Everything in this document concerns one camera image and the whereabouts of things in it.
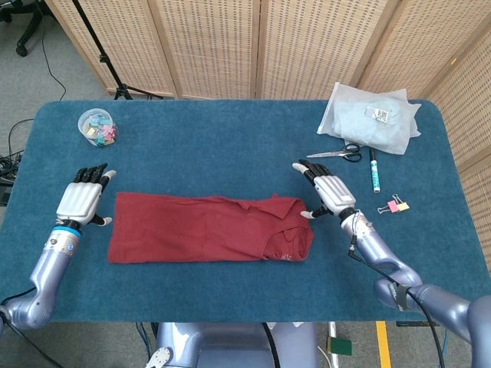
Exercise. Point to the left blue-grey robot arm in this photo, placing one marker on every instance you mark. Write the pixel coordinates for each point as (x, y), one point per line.
(50, 264)

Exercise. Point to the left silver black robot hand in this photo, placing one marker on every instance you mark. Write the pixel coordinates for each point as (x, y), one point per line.
(78, 199)

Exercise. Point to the red T-shirt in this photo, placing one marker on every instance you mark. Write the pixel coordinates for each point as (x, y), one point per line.
(192, 230)

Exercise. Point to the white marker with black cap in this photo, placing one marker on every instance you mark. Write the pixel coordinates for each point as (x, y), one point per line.
(374, 172)

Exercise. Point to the black tripod stand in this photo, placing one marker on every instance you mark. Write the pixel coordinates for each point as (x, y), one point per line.
(103, 59)

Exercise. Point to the white pipe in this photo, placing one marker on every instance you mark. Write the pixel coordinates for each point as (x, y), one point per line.
(333, 329)

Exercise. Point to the white plastic bag package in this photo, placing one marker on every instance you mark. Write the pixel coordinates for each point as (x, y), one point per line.
(368, 122)

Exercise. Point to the yellow floor tape strip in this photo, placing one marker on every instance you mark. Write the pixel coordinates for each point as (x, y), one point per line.
(383, 345)

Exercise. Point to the pink binder clip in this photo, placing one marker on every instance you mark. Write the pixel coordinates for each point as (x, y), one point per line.
(393, 207)

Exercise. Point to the green block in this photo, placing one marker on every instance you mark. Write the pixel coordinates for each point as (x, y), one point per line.
(339, 346)

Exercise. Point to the black office chair base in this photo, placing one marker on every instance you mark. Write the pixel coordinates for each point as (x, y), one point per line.
(28, 34)

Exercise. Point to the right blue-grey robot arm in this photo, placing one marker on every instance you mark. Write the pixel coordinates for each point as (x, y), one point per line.
(383, 264)

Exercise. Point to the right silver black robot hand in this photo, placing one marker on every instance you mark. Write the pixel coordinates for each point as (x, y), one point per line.
(333, 191)

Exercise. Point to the blue carpet table cover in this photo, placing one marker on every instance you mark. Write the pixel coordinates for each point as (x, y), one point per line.
(230, 130)

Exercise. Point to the yellow binder clip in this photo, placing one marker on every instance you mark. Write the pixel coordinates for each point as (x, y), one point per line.
(403, 207)

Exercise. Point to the clear jar of binder clips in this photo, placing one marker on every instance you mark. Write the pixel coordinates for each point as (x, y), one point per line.
(96, 122)

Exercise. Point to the blue-grey robot torso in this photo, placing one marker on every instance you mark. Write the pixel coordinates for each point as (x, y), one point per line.
(230, 345)

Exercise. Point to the white metal bracket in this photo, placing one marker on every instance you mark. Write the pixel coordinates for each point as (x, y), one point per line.
(161, 358)

